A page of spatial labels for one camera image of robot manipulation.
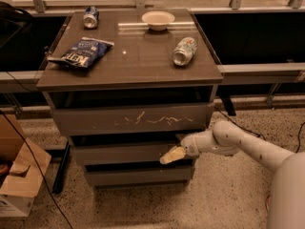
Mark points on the blue chip bag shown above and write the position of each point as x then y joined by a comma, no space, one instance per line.
83,53

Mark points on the grey top drawer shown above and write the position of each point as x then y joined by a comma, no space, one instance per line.
133,119

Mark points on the black bag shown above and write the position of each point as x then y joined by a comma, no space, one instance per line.
12,21

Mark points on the black metal floor bar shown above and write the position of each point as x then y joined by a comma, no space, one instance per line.
63,156

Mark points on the white paper bowl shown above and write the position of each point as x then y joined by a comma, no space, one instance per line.
158,20

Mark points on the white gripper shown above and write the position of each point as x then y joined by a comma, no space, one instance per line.
191,145

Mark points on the grey drawer cabinet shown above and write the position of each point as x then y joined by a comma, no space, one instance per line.
137,71

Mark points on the grey bottom drawer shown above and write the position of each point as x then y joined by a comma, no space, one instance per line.
139,177

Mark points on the blue soda can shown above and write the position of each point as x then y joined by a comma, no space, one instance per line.
90,17

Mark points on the orange white sneaker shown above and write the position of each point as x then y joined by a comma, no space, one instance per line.
267,203

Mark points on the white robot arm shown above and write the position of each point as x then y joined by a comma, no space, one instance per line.
287,203

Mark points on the grey drawer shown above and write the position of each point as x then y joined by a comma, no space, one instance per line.
121,153
139,177
133,119

